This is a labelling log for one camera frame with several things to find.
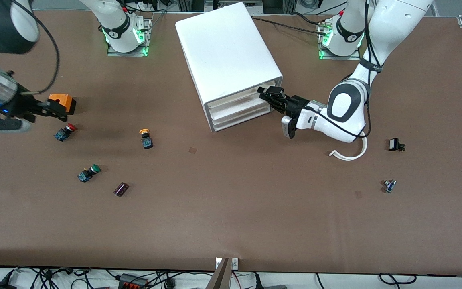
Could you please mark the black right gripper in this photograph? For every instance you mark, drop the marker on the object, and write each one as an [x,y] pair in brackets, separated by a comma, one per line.
[21,106]

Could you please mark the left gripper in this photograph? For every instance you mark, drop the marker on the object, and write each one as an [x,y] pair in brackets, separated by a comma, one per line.
[296,103]

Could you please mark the white plastic drawer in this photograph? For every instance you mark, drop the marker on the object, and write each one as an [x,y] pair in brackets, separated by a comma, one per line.
[235,100]
[239,111]
[239,120]

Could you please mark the yellow mushroom push button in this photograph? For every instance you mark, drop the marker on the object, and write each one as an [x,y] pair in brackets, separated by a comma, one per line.
[146,140]

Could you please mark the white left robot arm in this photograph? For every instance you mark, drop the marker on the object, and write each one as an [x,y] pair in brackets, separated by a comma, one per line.
[347,106]

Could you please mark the red mushroom push button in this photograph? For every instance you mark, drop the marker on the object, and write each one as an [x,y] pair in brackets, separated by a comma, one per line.
[63,133]

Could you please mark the green mushroom push button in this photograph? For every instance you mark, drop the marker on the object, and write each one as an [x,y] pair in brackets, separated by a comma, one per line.
[87,174]

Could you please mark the white plastic tray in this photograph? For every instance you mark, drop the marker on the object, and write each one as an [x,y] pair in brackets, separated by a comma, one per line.
[227,52]

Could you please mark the maroon cylindrical capacitor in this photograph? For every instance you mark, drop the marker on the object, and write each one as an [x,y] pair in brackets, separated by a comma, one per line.
[121,189]

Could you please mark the white curved plastic strip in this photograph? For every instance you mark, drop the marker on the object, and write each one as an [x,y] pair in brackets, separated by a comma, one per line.
[361,150]

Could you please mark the small blue electronic component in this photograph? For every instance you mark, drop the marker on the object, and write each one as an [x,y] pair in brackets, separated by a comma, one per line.
[390,186]

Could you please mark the black power plug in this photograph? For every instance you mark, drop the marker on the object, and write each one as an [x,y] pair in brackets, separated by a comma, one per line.
[0,285]

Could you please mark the black orange power strip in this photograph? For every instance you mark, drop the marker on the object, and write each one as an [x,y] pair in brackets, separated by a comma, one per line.
[134,281]

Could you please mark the orange button enclosure box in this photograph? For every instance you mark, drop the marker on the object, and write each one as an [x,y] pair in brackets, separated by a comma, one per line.
[60,97]

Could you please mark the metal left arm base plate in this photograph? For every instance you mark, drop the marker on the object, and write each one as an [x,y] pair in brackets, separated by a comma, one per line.
[327,56]

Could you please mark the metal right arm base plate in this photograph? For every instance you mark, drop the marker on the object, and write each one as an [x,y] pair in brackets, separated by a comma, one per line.
[147,36]

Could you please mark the small black switch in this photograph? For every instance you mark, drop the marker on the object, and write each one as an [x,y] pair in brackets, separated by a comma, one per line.
[394,144]

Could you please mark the white table edge bracket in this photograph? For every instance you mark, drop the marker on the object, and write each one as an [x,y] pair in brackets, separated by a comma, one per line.
[218,263]
[235,263]

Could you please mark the grey camera post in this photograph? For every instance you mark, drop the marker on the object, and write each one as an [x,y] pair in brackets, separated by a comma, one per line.
[219,277]

